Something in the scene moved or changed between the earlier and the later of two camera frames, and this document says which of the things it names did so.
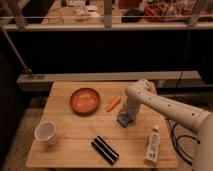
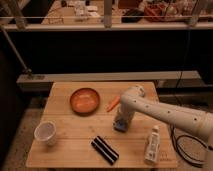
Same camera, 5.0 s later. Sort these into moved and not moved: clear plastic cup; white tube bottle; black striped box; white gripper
Moved: white gripper
Not moved: white tube bottle; clear plastic cup; black striped box
